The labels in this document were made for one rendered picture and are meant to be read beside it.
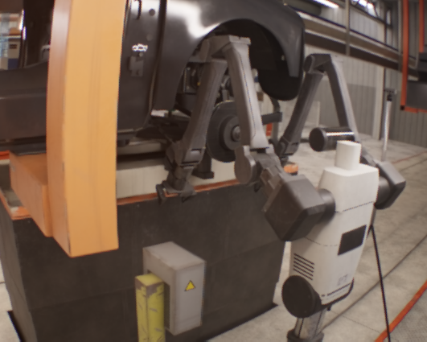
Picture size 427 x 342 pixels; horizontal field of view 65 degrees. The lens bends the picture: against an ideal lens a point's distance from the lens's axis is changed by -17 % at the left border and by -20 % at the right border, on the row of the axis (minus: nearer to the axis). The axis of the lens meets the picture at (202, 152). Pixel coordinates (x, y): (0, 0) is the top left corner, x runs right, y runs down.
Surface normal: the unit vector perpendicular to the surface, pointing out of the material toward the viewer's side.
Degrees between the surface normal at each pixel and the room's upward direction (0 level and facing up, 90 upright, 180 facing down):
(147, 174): 90
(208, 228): 90
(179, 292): 90
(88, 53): 90
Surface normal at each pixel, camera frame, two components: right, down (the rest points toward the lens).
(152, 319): 0.63, 0.19
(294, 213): -0.85, 0.06
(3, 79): 0.61, -0.10
